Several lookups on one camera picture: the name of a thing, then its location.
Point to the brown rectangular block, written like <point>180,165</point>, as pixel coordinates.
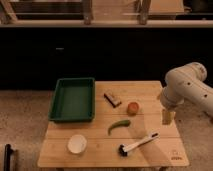
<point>115,102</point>

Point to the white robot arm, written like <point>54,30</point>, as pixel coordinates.
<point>185,82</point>

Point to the white handled dish brush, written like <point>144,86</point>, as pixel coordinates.
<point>124,150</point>

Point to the green pepper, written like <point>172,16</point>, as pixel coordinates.
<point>121,123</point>

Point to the wooden shelf frame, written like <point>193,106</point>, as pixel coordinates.
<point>107,13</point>

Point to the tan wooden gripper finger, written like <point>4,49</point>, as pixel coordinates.
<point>167,116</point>

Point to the black object on floor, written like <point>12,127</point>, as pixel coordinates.
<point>8,151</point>

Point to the green plastic tray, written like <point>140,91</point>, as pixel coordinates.
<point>73,100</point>

